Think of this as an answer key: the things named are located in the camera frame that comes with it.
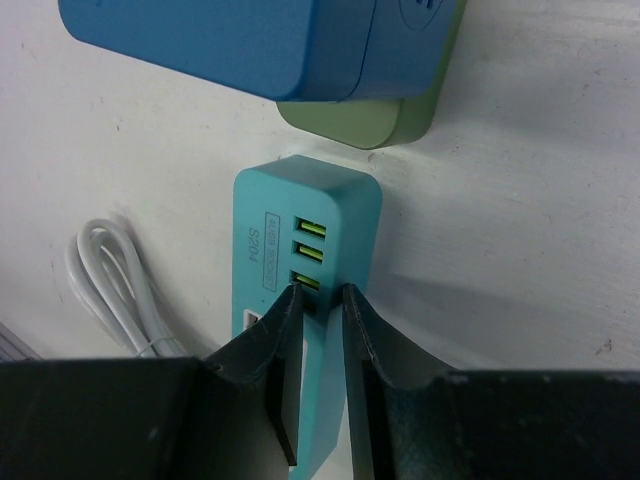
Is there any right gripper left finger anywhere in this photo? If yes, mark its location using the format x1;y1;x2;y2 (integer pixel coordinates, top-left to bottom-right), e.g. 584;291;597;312
202;285;303;468

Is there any green power strip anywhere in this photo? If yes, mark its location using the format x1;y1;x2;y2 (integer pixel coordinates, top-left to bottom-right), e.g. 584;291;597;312
277;1;465;150

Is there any teal strip white cord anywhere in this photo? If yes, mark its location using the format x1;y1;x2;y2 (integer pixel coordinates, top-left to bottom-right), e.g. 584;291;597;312
67;217;194;360

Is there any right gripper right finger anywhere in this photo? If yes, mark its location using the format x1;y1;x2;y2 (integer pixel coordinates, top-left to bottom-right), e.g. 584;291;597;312
341;283;464;480

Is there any blue cube socket adapter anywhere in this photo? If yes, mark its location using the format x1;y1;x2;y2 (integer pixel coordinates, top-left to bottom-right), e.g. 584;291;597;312
58;0;458;102

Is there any teal power strip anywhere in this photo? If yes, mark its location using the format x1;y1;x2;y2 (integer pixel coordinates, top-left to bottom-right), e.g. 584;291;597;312
231;155;383;479

